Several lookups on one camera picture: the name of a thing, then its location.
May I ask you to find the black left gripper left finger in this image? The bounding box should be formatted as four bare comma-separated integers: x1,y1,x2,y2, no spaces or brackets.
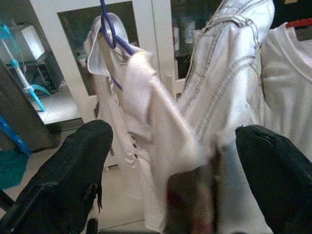
0,119,114,234

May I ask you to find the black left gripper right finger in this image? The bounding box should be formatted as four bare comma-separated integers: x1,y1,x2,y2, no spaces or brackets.
235,124,312,234

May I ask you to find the red plastic hanger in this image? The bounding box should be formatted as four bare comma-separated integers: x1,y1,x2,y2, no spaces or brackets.
285,18,312,29

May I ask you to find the teal cloth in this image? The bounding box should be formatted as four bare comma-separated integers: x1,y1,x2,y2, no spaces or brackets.
0,151,30,191

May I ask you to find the grey side table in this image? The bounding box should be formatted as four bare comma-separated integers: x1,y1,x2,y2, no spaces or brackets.
0,60,86,152

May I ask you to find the white t-shirt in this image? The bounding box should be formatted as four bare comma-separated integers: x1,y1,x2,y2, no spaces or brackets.
260,23,312,161

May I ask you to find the white pole with blue clips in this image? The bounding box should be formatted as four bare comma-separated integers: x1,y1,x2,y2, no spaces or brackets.
0,23,52,113

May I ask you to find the pale pink button shirt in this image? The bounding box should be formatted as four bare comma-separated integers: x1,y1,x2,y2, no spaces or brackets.
84,12,220,232

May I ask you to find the pale grey box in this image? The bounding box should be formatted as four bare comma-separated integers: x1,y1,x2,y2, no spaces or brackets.
14,23,47,60

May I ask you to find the white printed cup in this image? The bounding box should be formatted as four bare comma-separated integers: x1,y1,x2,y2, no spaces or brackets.
185,20,197,44

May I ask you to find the white bottle red label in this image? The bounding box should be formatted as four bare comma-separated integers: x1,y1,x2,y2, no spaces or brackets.
172,25,181,51

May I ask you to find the white glass-door cabinet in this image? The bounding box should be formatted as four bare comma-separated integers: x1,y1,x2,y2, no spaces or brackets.
29,0,213,122

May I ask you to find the purple wire hanger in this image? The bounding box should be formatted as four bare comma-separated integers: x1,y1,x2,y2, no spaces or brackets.
98,0,137,91

